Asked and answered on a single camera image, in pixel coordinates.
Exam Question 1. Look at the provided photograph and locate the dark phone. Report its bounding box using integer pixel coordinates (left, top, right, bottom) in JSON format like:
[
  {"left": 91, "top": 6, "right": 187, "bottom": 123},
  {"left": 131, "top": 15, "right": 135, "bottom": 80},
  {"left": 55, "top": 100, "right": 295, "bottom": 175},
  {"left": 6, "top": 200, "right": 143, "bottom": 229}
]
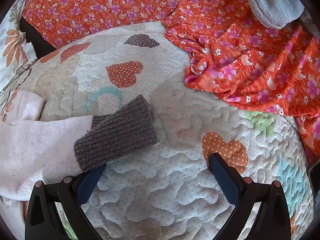
[{"left": 308, "top": 160, "right": 320, "bottom": 197}]

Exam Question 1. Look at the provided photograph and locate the heart patterned quilt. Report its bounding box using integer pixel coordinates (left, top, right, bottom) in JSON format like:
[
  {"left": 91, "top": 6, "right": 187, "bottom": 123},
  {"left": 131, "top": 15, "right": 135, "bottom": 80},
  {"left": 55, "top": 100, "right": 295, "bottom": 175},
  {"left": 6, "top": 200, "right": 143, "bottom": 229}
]
[{"left": 17, "top": 23, "right": 314, "bottom": 239}]

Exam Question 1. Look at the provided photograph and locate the orange floral cloth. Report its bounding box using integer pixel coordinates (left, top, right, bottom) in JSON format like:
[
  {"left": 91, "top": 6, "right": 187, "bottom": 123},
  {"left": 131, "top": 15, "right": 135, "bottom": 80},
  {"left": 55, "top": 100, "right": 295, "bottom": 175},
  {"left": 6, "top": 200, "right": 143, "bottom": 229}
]
[{"left": 162, "top": 0, "right": 319, "bottom": 161}]

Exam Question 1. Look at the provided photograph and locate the white floral pillow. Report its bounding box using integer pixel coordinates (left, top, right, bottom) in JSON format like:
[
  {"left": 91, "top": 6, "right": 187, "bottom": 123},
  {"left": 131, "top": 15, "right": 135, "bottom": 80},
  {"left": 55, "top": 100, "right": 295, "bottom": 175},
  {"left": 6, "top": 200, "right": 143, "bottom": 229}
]
[{"left": 1, "top": 0, "right": 37, "bottom": 105}]

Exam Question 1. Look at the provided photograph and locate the orange floral pillow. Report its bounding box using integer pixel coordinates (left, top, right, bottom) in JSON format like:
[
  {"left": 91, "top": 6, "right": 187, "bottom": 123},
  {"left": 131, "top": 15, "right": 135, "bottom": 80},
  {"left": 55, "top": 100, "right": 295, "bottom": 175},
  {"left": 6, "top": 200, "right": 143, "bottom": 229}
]
[{"left": 22, "top": 0, "right": 250, "bottom": 49}]

